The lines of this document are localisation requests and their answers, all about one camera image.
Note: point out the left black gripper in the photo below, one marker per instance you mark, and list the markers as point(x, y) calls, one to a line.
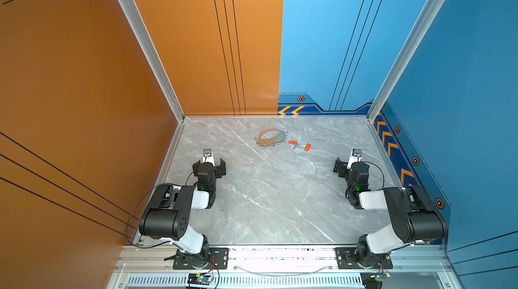
point(219, 168)

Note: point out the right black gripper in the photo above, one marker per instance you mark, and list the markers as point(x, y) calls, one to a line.
point(340, 167)

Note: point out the red head silver key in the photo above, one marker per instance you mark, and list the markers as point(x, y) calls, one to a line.
point(306, 147)

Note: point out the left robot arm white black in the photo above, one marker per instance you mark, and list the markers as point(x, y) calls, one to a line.
point(167, 214)

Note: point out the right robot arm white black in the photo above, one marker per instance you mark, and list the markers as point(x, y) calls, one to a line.
point(413, 218)

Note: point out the right green circuit board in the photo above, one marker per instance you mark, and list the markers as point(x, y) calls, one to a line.
point(374, 280)

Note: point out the green circuit board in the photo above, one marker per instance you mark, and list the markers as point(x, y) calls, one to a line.
point(199, 280)
point(374, 280)

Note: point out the left green circuit board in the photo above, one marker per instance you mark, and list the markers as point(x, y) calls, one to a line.
point(199, 280)

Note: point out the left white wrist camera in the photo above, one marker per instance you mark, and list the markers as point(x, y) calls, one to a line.
point(208, 157)

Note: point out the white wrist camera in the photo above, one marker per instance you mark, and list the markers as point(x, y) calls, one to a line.
point(355, 155)
point(208, 157)

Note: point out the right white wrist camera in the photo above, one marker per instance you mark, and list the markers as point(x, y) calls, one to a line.
point(355, 155)

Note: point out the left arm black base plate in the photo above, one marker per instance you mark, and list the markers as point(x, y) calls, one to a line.
point(216, 257)

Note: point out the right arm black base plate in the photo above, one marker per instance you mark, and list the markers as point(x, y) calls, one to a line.
point(349, 258)

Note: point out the aluminium front rail frame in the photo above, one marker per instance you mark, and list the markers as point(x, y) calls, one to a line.
point(284, 266)

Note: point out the left corner aluminium post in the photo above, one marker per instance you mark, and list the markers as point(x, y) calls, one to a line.
point(136, 22)

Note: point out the corner aluminium post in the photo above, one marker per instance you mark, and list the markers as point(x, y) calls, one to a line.
point(136, 22)
point(417, 33)

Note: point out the right corner aluminium post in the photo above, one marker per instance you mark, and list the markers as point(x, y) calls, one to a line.
point(417, 33)

